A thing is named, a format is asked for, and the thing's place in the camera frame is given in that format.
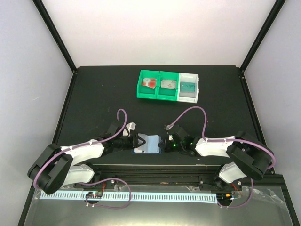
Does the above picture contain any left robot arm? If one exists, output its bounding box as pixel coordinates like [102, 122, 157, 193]
[27, 121, 147, 194]

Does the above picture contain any white patterned card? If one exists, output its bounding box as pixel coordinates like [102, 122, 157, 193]
[160, 79, 177, 89]

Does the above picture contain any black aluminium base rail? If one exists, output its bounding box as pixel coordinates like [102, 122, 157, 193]
[91, 164, 283, 186]

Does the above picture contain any black frame post right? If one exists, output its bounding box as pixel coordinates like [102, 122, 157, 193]
[240, 0, 286, 73]

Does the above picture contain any green bin middle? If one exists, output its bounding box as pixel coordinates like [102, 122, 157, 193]
[157, 71, 179, 101]

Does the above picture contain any black frame post left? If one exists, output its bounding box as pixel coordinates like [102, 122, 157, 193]
[33, 0, 77, 72]

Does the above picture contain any white bin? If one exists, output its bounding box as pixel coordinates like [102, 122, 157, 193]
[177, 73, 199, 104]

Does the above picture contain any green bin left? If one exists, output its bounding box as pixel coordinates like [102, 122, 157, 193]
[136, 70, 160, 99]

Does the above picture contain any red circle card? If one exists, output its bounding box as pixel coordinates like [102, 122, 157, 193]
[146, 78, 157, 89]
[142, 78, 152, 87]

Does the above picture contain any light blue slotted strip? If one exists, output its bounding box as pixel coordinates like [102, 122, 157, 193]
[40, 190, 217, 204]

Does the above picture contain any green bin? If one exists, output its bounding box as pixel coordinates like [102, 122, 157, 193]
[136, 70, 160, 99]
[157, 71, 179, 101]

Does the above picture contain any left circuit board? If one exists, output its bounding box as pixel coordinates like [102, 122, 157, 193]
[86, 191, 103, 199]

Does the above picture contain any blue leather card holder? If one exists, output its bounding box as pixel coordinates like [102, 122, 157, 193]
[132, 135, 162, 154]

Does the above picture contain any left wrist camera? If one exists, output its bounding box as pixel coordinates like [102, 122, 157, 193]
[123, 122, 136, 137]

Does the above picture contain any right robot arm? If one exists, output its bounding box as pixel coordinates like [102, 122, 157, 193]
[159, 125, 276, 191]

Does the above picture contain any black frame post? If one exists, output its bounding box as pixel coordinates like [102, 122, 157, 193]
[240, 0, 286, 73]
[33, 0, 77, 72]

